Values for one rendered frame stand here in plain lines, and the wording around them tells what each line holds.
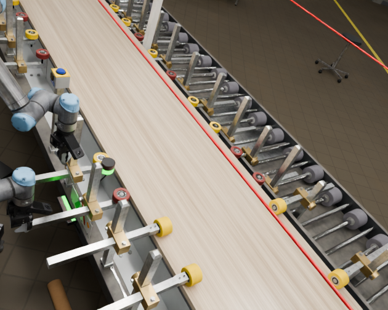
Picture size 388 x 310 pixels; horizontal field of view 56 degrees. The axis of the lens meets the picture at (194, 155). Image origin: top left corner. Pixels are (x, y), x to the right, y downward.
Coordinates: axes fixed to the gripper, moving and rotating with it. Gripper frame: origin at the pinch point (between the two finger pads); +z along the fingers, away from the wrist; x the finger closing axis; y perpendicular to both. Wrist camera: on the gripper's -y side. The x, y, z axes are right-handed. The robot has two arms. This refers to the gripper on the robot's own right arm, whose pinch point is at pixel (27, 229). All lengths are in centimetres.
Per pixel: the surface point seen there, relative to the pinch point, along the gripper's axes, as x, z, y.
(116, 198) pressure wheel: 1.5, -8.7, -38.0
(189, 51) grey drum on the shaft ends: -140, -2, -173
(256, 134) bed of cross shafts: -38, 8, -176
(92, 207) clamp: 0.8, -5.1, -27.3
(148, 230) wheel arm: 26, -14, -41
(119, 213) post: 22.1, -27.9, -26.5
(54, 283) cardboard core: -7, 74, -19
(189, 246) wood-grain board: 37, -9, -59
